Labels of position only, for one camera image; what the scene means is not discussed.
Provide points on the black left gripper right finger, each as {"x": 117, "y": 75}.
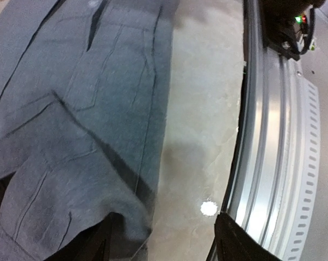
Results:
{"x": 231, "y": 243}

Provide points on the aluminium front rail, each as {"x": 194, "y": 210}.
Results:
{"x": 274, "y": 176}

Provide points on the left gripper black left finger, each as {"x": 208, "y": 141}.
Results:
{"x": 90, "y": 244}

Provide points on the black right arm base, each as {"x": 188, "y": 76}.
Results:
{"x": 288, "y": 26}

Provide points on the grey garment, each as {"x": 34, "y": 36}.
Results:
{"x": 84, "y": 89}

